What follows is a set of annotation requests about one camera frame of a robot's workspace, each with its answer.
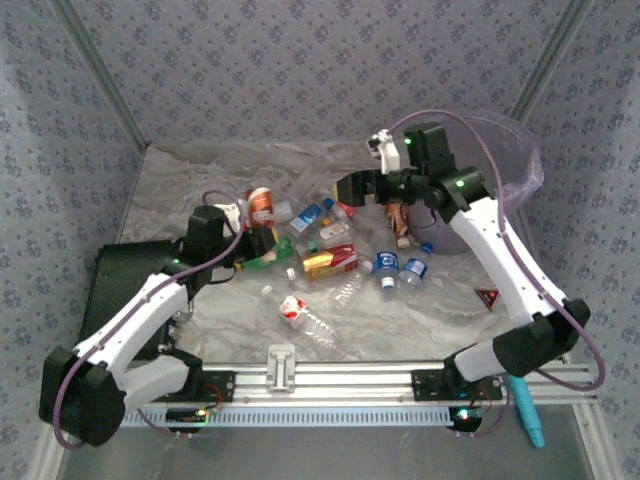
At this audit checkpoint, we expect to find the green bottle yellow cap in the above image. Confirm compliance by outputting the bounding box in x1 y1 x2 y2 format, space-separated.
232 234 297 274

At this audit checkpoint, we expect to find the orange label drink bottle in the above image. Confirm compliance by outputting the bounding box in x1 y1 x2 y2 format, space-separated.
244 186 278 230

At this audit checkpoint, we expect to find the Fiji bottle blue cap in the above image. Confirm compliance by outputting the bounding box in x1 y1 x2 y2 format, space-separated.
288 196 336 238

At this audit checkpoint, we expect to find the clear bottle red label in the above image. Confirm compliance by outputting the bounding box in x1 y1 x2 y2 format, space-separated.
260 283 339 351

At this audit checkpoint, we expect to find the yellow red snack box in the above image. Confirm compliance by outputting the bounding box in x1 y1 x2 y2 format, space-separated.
301 243 360 282

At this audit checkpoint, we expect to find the blue label bottle white cap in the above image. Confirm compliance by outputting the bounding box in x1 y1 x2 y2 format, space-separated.
370 248 402 292

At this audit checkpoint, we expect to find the mesh bin with purple bag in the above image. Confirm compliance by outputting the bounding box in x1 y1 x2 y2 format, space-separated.
407 108 545 256

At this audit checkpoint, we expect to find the clear bottle red cap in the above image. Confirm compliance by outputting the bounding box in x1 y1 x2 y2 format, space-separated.
329 200 357 224

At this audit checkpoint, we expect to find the clear bottle yellow white label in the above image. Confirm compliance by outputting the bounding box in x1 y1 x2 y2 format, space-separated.
312 217 354 249

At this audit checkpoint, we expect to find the transparent plastic bottle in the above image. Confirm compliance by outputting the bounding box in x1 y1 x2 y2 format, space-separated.
292 164 334 201

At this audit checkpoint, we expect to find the brown label bottle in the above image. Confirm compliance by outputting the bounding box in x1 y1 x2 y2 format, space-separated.
387 202 414 250

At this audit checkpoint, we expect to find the small crushed blue label bottle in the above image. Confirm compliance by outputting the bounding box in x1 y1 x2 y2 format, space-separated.
398 257 430 290

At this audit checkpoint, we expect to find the black box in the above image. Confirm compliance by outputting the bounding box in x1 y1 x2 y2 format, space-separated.
78 239 190 362

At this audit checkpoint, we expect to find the black red triangle sticker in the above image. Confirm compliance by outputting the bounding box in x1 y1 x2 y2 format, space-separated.
473 286 502 313

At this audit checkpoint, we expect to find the small black controller board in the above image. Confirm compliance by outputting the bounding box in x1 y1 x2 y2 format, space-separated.
447 405 484 434
166 406 209 434

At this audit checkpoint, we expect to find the teal marker pen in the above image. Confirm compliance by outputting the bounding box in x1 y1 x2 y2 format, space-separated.
508 374 547 449

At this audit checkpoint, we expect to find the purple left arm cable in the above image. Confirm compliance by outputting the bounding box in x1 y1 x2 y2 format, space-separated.
52 188 249 450

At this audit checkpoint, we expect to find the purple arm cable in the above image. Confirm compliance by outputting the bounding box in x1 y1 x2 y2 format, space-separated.
389 108 607 439
52 188 249 450

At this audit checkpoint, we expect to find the thin black left gripper cable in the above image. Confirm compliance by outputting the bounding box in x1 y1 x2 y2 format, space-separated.
206 264 237 287

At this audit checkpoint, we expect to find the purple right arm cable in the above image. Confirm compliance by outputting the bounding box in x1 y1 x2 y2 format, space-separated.
389 108 607 439

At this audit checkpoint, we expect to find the white plastic bracket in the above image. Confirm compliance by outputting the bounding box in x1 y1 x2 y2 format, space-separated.
266 344 298 394

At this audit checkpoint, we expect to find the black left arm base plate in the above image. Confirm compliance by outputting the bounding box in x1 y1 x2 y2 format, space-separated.
187 367 237 404

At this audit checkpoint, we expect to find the grey metal frame bar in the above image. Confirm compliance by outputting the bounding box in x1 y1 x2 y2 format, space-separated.
48 0 149 151
27 442 69 480
508 0 597 122
572 399 620 480

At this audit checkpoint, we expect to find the aluminium extrusion rail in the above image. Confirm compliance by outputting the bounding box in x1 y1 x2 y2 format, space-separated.
197 358 600 405

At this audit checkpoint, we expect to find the white slotted cable duct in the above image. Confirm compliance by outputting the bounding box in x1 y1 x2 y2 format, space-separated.
119 402 454 429

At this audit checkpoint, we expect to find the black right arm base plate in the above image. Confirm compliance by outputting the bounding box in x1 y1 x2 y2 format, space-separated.
411 368 504 402

